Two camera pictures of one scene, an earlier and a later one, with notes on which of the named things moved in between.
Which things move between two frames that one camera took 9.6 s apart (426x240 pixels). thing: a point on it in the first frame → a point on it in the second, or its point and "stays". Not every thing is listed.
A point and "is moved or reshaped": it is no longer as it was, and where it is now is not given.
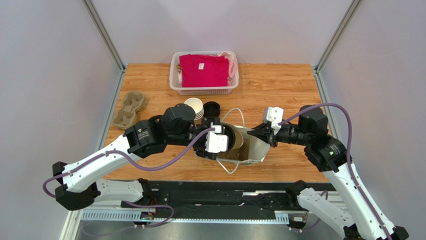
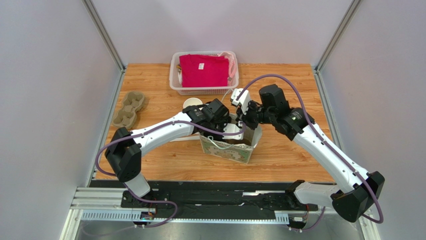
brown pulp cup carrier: [127, 116] stays
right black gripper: [272, 135] → [244, 117]
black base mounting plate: [206, 200] stays
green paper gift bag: [253, 151] is moved or reshaped
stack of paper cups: [197, 104] stays
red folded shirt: [204, 70] stays
